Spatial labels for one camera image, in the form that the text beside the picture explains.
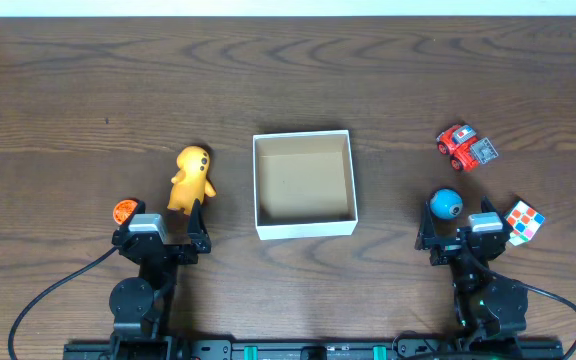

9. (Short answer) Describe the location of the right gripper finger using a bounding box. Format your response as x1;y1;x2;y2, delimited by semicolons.
481;196;512;235
415;201;438;249

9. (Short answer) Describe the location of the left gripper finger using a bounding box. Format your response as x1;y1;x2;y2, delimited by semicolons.
187;199;208;241
118;200;146;232

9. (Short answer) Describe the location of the orange round plastic toy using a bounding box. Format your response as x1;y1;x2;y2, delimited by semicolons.
112;199;138;225

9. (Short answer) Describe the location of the blue ball toy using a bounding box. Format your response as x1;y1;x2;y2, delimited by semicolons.
429;188;464;220

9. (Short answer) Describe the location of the multicoloured puzzle cube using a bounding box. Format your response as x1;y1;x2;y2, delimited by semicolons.
505;200;546;246

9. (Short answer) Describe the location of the yellow rubber figure toy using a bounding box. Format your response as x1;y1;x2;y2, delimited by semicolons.
167;146;217;215

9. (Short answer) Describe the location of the red toy truck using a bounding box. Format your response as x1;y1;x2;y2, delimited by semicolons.
436;124;499;172

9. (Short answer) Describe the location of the white cardboard box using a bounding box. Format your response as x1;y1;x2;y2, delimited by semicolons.
252;130;359;241

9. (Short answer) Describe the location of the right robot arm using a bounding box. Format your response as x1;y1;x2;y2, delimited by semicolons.
415;198;528;350

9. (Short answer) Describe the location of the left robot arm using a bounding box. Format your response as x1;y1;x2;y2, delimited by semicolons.
109;199;212;359

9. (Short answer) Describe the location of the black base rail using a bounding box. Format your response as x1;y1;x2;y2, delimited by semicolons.
63;336;564;360

